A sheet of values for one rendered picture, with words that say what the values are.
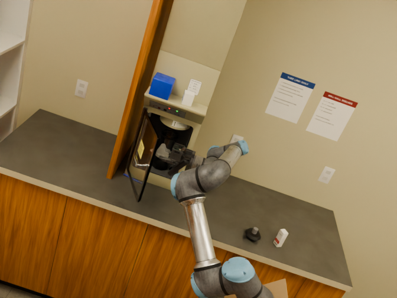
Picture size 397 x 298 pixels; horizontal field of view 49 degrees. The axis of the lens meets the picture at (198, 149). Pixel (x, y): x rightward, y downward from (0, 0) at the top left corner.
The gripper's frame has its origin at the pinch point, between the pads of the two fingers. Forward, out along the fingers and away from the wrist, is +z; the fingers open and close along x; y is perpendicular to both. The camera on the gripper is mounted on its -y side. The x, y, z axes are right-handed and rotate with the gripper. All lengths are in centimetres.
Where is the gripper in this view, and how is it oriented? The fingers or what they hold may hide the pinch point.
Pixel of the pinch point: (153, 152)
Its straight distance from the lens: 219.1
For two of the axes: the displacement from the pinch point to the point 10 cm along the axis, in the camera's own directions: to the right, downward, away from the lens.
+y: 3.1, -8.3, -4.7
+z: -9.4, -3.3, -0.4
